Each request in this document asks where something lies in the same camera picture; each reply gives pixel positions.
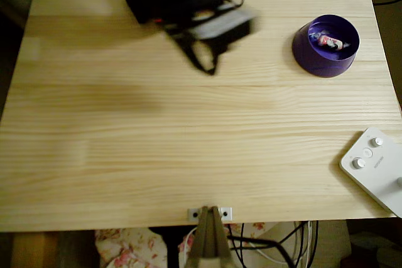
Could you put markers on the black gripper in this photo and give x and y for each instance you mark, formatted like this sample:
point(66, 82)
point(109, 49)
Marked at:
point(190, 51)

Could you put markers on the candy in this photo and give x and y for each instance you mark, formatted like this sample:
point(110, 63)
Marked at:
point(328, 42)

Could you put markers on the purple bowl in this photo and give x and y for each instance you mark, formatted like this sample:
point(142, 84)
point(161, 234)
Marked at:
point(317, 61)

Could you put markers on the clamp at table edge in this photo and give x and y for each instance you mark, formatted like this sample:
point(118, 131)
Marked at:
point(208, 243)

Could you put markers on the white device with knobs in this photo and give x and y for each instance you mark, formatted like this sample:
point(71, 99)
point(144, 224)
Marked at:
point(373, 170)

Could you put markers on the floral cloth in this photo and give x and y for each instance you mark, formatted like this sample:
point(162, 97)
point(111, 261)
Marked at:
point(132, 249)

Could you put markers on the wooden table leg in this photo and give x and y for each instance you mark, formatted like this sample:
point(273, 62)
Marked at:
point(34, 250)

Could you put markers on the black camera with white label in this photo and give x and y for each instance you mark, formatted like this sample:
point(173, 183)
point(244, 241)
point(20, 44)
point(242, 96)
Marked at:
point(220, 24)

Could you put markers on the white metal bracket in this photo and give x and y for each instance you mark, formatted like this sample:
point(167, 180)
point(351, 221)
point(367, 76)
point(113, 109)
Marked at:
point(226, 214)

